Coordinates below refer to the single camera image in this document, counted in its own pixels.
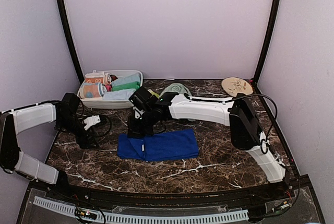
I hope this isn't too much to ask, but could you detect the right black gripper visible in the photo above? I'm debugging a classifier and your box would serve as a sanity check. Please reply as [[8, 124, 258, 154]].
[[127, 109, 157, 138]]

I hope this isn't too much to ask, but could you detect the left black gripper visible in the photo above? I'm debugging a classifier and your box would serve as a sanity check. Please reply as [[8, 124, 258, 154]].
[[56, 115, 99, 149]]

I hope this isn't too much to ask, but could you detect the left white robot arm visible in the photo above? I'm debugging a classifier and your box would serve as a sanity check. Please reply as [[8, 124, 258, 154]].
[[1, 93, 101, 201]]

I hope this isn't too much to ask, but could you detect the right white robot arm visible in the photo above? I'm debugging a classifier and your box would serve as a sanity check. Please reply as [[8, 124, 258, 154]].
[[128, 87, 287, 200]]

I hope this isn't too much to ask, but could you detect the pale blue rolled towel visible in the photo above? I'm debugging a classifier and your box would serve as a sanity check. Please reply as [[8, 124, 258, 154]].
[[103, 88, 136, 100]]

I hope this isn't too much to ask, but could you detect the white plastic basket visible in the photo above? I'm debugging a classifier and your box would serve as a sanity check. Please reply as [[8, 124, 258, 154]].
[[77, 70, 143, 109]]

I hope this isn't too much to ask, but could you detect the yellow-green patterned towel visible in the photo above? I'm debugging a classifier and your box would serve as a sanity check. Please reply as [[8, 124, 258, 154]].
[[148, 89, 160, 98]]

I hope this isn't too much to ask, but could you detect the green rolled towel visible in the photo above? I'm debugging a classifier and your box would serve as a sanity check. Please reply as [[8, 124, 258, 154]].
[[111, 81, 140, 91]]

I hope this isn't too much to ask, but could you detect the orange blue rolled towel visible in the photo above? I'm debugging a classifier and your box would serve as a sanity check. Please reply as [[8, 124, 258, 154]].
[[79, 82, 107, 99]]

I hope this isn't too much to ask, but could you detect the light blue rolled towel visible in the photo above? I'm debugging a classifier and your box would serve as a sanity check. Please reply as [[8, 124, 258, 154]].
[[111, 73, 141, 87]]

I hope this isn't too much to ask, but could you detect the sage green towel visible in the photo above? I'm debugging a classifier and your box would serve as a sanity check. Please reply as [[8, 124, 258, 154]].
[[160, 83, 192, 97]]

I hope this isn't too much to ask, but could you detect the pink red rolled towel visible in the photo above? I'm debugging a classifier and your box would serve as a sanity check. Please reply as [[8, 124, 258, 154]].
[[104, 74, 118, 91]]

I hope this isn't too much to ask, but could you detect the orange patterned rolled towel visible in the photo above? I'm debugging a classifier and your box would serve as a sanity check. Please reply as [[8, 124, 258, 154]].
[[85, 70, 109, 84]]

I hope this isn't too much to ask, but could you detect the cream bird-pattern plate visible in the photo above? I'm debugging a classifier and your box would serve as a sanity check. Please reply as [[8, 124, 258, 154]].
[[221, 77, 254, 97]]

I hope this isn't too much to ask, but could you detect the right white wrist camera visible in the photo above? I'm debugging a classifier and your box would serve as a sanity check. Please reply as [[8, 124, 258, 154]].
[[133, 107, 144, 119]]

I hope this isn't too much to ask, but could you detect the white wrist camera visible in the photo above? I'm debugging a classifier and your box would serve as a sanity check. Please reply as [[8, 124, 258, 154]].
[[133, 107, 144, 119], [83, 115, 101, 131]]

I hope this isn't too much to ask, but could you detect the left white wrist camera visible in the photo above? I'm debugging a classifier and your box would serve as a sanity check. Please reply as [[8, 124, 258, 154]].
[[83, 115, 101, 131]]

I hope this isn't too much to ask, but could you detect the white slotted cable duct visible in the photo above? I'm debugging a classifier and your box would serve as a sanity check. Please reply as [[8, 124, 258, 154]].
[[32, 196, 249, 223]]

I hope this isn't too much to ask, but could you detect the left black frame post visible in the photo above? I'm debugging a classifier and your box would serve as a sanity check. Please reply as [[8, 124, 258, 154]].
[[56, 0, 84, 83]]

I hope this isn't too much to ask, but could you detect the black frame post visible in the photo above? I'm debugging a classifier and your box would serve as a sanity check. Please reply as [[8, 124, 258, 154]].
[[56, 0, 84, 83], [253, 0, 280, 86]]

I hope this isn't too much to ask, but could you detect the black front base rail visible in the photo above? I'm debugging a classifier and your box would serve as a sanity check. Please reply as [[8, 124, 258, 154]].
[[20, 174, 312, 210]]

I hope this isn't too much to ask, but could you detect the right black frame post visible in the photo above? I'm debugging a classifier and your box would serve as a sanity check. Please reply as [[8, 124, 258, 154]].
[[253, 0, 280, 86]]

